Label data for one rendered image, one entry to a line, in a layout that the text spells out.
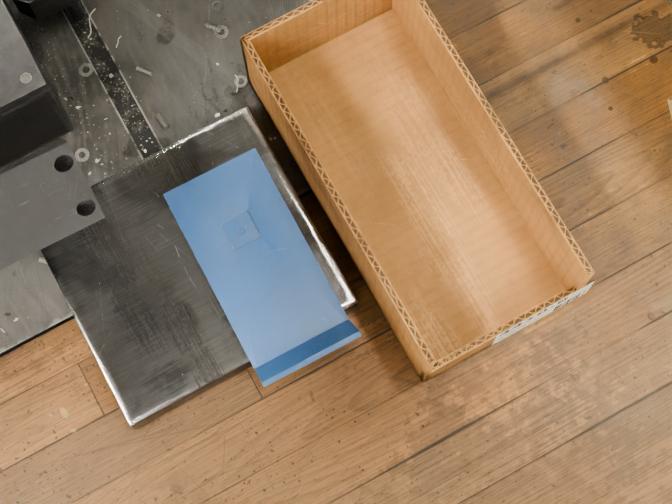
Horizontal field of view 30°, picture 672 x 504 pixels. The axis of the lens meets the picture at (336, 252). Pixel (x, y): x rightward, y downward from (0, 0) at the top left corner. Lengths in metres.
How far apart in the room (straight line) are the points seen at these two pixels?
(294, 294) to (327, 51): 0.18
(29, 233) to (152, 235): 0.22
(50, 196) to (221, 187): 0.23
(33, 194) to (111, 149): 0.26
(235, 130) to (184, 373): 0.17
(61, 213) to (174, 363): 0.21
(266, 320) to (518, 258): 0.18
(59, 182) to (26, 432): 0.26
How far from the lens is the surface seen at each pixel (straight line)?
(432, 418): 0.84
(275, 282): 0.83
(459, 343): 0.84
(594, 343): 0.86
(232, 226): 0.84
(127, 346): 0.84
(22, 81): 0.84
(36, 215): 0.65
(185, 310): 0.84
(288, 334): 0.82
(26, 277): 0.89
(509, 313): 0.85
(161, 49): 0.92
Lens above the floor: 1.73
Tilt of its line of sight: 75 degrees down
